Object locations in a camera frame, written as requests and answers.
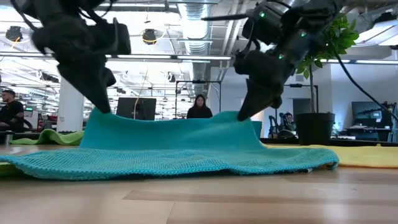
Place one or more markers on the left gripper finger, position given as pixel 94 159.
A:
pixel 109 79
pixel 90 84

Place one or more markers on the green microfiber towel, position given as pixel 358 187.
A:
pixel 4 170
pixel 53 138

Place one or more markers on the teal microfiber towel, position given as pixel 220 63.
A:
pixel 186 149

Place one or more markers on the yellow microfiber towel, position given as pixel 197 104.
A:
pixel 367 155

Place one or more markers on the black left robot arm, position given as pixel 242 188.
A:
pixel 62 7

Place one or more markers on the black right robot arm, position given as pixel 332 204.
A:
pixel 289 21

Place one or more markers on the person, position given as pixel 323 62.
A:
pixel 12 112
pixel 199 110
pixel 289 121

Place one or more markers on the white pillar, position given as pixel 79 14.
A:
pixel 71 109

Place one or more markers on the black computer monitor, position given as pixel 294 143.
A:
pixel 146 109

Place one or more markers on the black ceiling spotlight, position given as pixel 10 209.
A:
pixel 149 36
pixel 14 33

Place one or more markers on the green leafy plant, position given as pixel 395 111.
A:
pixel 337 40

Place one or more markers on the dark desk monitor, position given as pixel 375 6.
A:
pixel 362 112

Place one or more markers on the black metal stand frame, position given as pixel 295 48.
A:
pixel 199 81
pixel 300 85

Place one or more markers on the silver ceiling duct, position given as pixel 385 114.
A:
pixel 196 31

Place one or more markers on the black aluminium table frame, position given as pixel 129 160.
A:
pixel 357 142

